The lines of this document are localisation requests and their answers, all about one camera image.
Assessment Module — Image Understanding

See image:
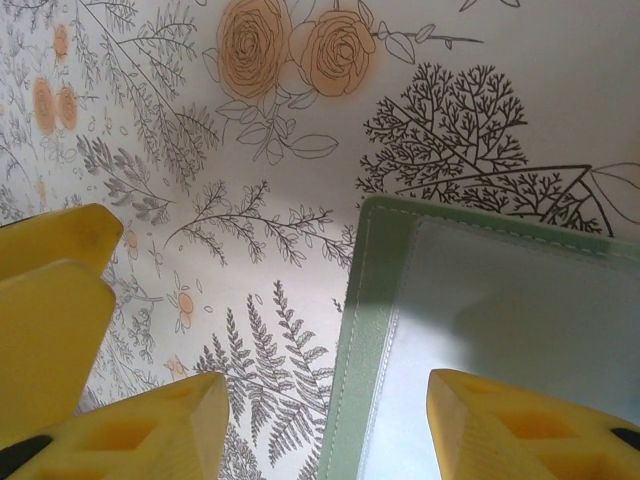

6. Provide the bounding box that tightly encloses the green card holder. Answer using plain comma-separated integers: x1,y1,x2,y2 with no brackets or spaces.
317,195,640,480

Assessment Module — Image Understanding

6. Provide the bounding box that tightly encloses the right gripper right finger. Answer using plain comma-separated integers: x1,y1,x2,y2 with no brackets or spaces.
428,369,640,480

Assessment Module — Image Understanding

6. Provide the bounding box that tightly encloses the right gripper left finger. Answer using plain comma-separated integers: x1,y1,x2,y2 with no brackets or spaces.
0,372,231,480

